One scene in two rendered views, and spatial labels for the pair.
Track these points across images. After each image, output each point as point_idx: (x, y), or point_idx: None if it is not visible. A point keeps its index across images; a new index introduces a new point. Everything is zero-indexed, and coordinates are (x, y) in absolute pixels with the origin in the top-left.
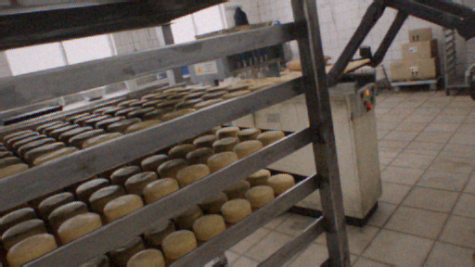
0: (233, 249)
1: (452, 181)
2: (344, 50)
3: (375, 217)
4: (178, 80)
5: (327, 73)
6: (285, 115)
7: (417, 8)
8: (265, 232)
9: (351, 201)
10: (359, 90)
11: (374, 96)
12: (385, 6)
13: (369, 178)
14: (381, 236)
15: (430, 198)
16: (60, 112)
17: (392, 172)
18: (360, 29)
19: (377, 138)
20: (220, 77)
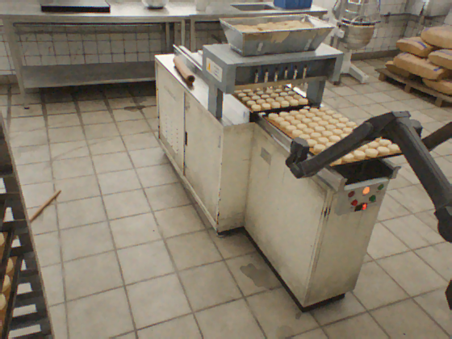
0: (174, 261)
1: None
2: (326, 150)
3: (327, 309)
4: (10, 189)
5: (302, 162)
6: (275, 161)
7: (416, 161)
8: (215, 258)
9: (299, 284)
10: (353, 186)
11: (380, 195)
12: (386, 131)
13: (333, 273)
14: (310, 336)
15: (410, 327)
16: (105, 16)
17: (406, 264)
18: (349, 138)
19: (370, 236)
20: (222, 89)
